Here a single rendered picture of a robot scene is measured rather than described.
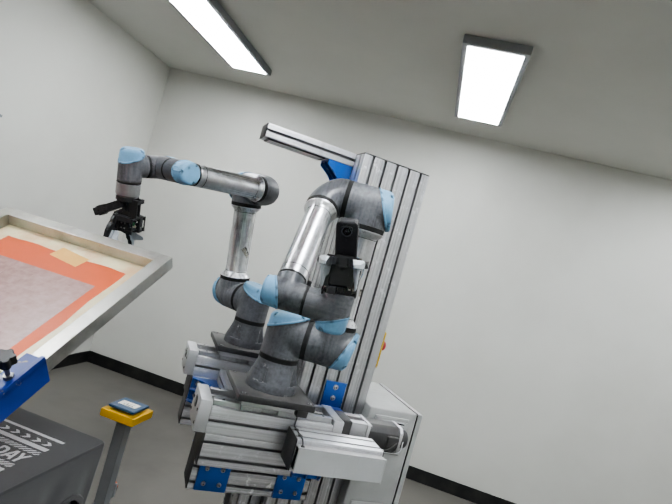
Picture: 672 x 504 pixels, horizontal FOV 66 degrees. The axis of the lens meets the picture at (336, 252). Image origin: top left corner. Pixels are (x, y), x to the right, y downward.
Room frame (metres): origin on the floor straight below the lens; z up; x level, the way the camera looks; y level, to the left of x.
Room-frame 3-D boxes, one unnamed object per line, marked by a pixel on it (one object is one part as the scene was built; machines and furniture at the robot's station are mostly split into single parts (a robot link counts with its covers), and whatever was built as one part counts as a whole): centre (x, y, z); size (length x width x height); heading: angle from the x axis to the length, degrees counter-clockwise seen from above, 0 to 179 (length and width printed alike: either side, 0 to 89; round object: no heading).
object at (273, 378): (1.52, 0.08, 1.31); 0.15 x 0.15 x 0.10
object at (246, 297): (1.99, 0.25, 1.42); 0.13 x 0.12 x 0.14; 51
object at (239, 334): (1.99, 0.25, 1.31); 0.15 x 0.15 x 0.10
